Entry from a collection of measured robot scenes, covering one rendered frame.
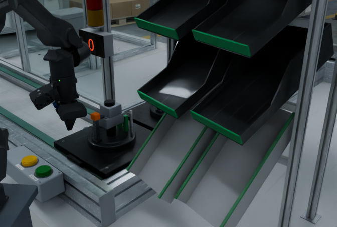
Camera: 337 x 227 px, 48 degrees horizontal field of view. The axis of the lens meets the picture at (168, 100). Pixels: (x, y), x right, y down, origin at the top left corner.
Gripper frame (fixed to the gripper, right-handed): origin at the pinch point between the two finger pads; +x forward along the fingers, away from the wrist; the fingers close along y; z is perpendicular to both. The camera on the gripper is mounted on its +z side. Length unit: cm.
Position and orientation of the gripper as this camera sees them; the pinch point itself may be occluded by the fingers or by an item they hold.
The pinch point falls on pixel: (67, 118)
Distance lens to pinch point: 100.5
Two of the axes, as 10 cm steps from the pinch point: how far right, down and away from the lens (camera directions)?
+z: -9.0, 1.8, -3.9
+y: 4.3, 3.7, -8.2
